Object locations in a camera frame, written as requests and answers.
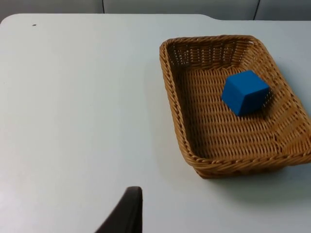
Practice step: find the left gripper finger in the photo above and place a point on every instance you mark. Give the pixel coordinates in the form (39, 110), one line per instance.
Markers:
(126, 213)

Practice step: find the pale brown wicker basket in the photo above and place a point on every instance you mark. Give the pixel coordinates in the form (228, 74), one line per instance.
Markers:
(218, 136)

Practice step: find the blue cube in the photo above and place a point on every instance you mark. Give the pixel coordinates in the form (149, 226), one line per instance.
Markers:
(243, 93)

